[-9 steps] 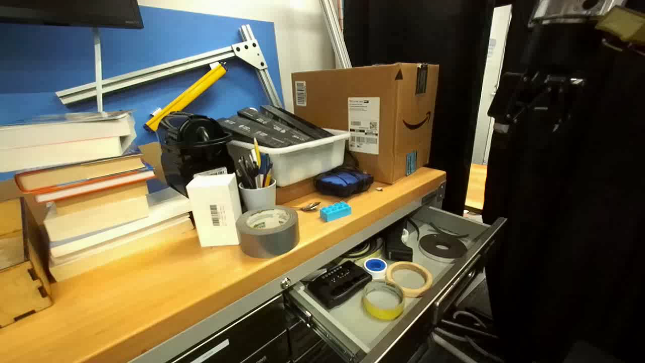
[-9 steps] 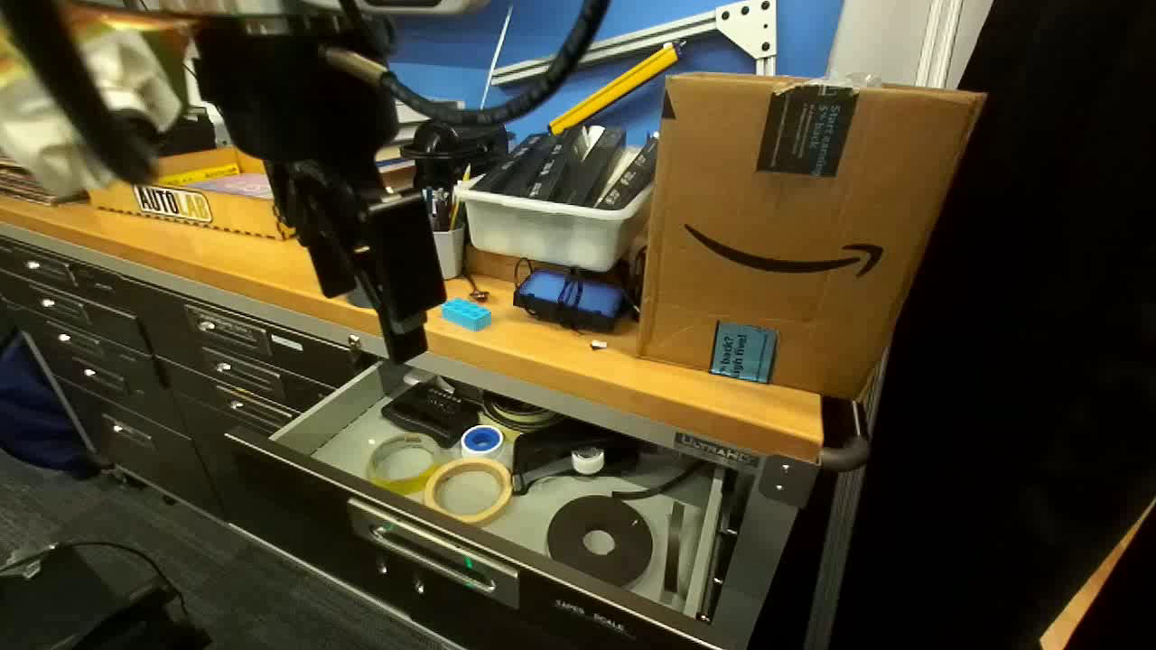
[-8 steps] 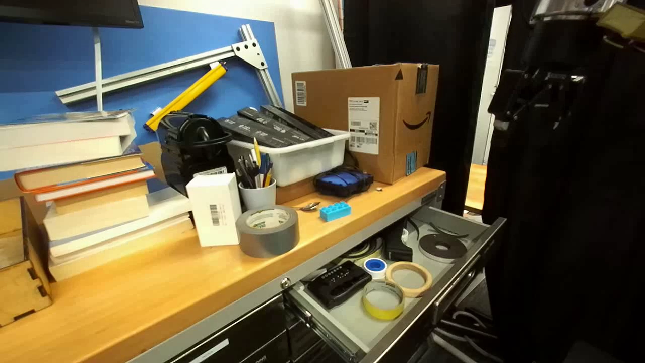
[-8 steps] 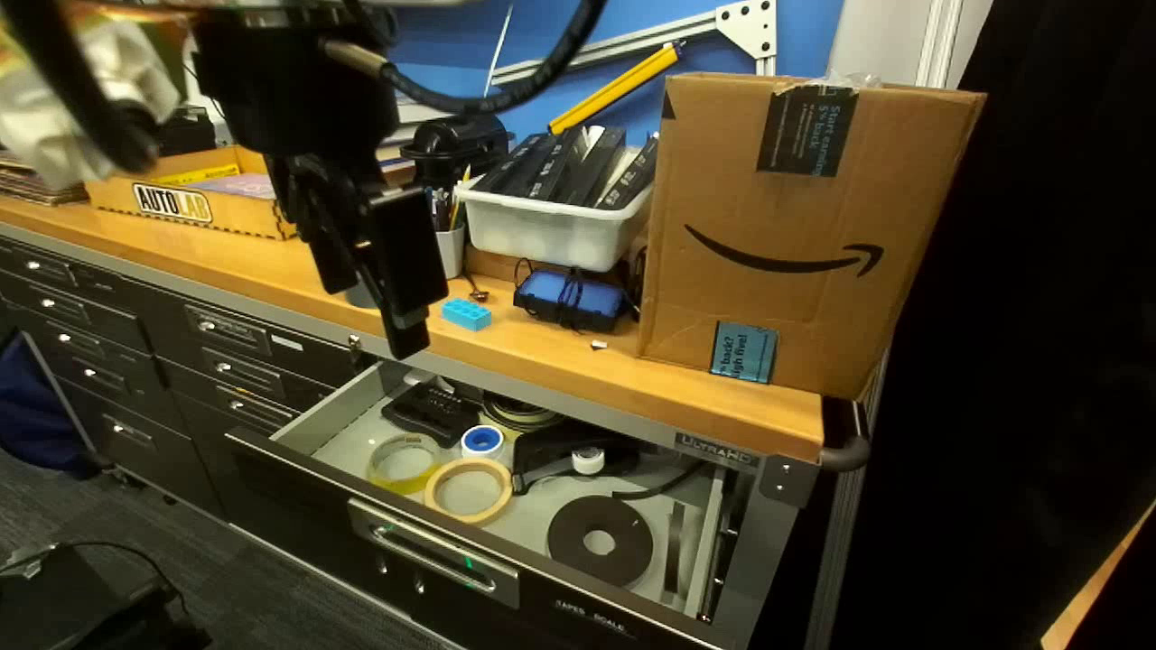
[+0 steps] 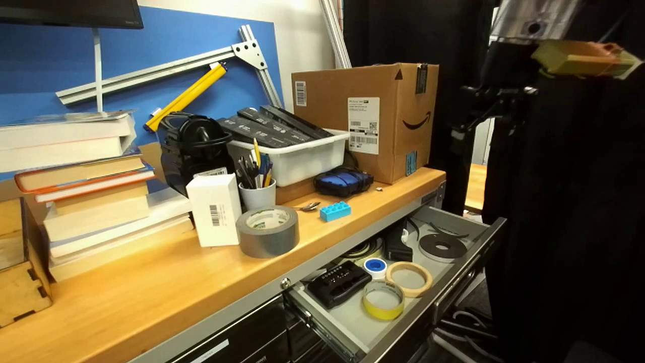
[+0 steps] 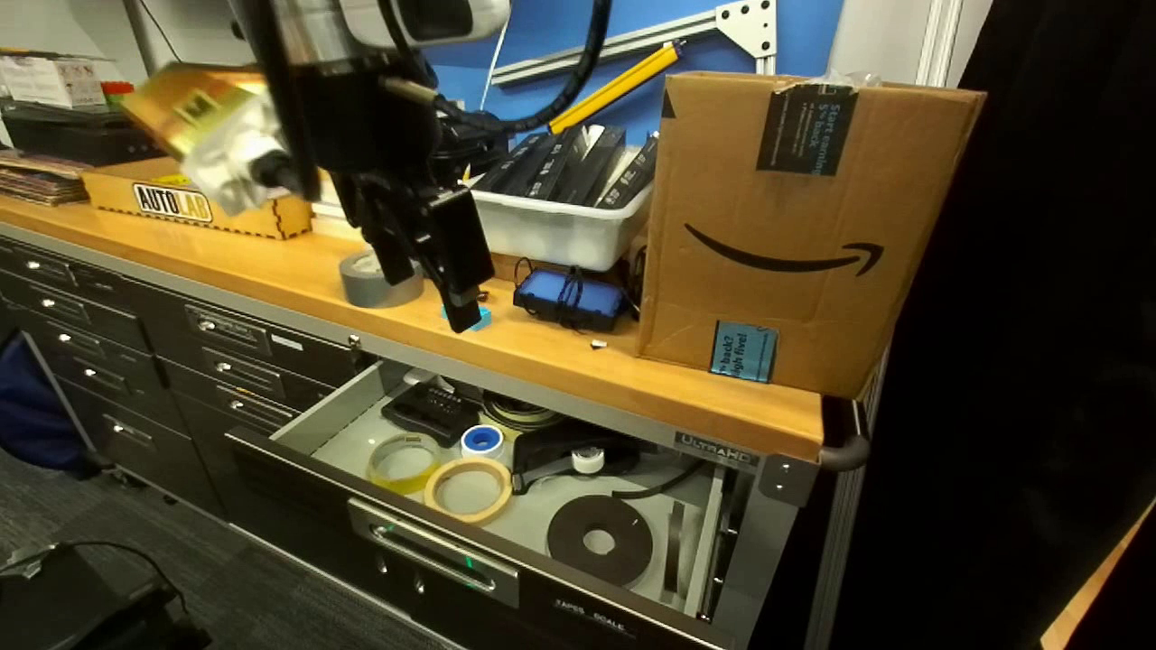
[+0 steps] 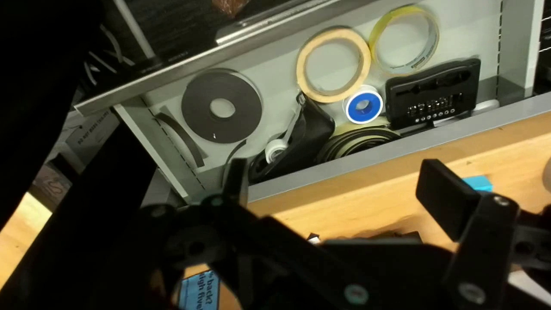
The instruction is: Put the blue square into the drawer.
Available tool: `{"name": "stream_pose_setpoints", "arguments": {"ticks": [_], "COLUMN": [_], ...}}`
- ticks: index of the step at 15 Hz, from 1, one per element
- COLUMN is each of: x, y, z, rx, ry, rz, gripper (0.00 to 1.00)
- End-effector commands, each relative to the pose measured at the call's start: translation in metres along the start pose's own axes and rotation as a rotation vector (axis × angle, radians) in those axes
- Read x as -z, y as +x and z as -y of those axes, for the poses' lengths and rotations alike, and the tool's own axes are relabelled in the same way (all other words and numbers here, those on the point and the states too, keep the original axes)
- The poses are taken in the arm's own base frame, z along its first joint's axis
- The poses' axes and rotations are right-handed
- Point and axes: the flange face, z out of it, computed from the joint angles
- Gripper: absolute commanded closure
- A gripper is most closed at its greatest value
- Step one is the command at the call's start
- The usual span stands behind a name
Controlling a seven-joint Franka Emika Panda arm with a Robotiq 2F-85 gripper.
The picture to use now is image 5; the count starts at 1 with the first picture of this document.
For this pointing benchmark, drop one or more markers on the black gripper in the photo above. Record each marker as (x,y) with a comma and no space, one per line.
(500,99)

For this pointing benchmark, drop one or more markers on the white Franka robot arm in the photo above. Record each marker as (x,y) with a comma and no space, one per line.
(530,16)

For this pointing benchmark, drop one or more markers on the blue square block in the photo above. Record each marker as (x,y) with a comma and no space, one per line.
(336,212)

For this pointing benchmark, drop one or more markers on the grey metal drawer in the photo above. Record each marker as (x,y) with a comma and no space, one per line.
(349,326)

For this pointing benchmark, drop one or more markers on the black drawer cabinet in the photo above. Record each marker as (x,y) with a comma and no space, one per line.
(254,333)

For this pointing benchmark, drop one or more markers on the blue sticker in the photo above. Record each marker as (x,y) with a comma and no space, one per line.
(412,161)

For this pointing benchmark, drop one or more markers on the black tape strip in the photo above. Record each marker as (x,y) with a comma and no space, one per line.
(422,78)

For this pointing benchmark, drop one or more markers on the brown cardboard shipping box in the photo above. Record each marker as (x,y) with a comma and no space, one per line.
(384,114)

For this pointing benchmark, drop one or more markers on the white shipping label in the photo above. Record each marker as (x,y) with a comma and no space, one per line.
(363,125)

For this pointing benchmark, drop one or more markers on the black tape roll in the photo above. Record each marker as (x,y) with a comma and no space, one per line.
(441,246)

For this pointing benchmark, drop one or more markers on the small black gadget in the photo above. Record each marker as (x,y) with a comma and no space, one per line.
(399,245)

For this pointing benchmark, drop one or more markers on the black handheld tool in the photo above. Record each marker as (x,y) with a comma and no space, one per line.
(343,183)

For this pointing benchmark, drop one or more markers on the tan flat block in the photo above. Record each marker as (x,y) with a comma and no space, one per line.
(580,59)

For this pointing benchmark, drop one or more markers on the tan masking tape roll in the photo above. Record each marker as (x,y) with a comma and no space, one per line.
(410,279)

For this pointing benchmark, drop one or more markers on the small blue tape roll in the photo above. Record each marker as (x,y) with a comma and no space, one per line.
(375,266)

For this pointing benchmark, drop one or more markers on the white plastic bin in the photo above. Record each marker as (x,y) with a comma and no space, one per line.
(303,158)

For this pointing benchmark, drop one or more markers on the small metal clip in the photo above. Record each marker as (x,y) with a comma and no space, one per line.
(311,206)

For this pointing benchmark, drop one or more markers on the black flat box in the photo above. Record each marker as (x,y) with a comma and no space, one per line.
(253,130)
(273,123)
(294,122)

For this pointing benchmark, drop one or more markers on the white aluminium bar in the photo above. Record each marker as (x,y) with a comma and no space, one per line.
(336,30)

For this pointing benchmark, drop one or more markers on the yellow tape roll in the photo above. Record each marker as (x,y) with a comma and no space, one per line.
(382,302)

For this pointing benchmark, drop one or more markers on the black flat device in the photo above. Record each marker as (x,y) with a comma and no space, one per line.
(340,283)

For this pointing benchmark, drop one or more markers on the blue pen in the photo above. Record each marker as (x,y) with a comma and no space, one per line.
(266,167)

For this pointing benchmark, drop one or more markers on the yellow pencil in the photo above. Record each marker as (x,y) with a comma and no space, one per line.
(257,153)

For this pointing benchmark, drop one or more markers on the grey pen cup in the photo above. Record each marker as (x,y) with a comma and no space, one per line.
(259,197)

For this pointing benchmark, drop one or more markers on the small white carton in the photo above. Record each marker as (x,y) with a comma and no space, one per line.
(215,209)

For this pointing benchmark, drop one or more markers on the black appliance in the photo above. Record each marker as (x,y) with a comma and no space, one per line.
(191,148)

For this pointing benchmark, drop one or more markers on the yellow bar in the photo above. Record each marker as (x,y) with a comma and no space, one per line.
(184,98)

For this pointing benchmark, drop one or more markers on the stack of books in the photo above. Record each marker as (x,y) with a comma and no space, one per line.
(121,242)

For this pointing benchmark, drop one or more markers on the red edged book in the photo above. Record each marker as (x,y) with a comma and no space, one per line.
(94,186)

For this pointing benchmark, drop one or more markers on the white monitor pole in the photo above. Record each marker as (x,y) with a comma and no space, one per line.
(98,67)

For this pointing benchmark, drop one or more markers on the thick tan book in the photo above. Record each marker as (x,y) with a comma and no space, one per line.
(98,215)

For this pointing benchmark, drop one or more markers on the brown book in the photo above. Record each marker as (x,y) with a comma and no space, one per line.
(73,172)

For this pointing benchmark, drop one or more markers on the large white book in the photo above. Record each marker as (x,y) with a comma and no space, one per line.
(60,141)

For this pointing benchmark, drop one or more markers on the black monitor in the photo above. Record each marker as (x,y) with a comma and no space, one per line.
(66,11)

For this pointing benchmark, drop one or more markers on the wooden slotted box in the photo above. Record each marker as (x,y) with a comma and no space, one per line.
(21,268)

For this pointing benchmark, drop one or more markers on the grey duct tape roll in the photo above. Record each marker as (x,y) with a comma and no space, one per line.
(266,232)

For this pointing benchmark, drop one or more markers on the aluminium rail frame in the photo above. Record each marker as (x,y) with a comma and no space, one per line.
(167,67)

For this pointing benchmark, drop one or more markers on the blue wall board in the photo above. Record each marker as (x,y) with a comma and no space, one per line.
(41,67)

